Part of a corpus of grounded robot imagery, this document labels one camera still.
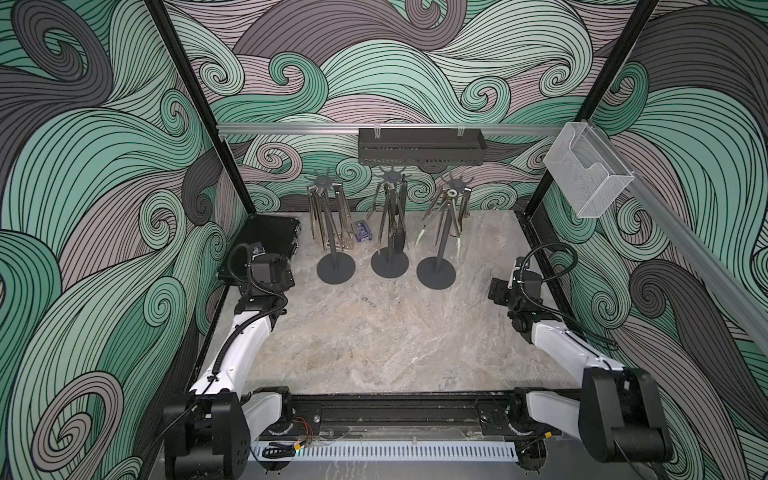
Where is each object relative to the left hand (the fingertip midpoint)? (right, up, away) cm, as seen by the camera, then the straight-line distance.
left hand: (263, 270), depth 83 cm
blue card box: (+27, +11, +30) cm, 42 cm away
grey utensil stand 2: (+37, 0, +21) cm, 43 cm away
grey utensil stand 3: (+54, -3, +18) cm, 57 cm away
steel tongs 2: (+57, +17, 0) cm, 60 cm away
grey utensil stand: (+18, -2, +21) cm, 27 cm away
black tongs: (+39, +9, +3) cm, 40 cm away
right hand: (+72, -4, +6) cm, 72 cm away
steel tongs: (+23, +16, -1) cm, 28 cm away
